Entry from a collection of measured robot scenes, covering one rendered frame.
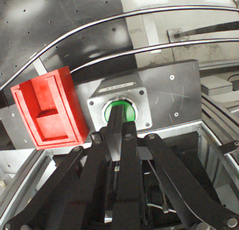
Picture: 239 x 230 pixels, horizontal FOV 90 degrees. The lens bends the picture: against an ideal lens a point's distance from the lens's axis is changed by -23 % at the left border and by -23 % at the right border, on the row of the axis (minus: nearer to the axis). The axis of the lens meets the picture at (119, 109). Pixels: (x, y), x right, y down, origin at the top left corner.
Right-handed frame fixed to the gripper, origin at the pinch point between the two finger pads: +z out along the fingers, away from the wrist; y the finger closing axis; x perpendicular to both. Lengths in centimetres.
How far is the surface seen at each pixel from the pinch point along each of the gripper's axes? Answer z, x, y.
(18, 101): 10.1, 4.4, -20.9
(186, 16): 107, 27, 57
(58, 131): 11.6, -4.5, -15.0
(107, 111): 3.5, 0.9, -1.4
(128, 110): 3.5, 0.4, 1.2
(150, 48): 24.7, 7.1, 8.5
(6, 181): 12, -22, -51
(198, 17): 107, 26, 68
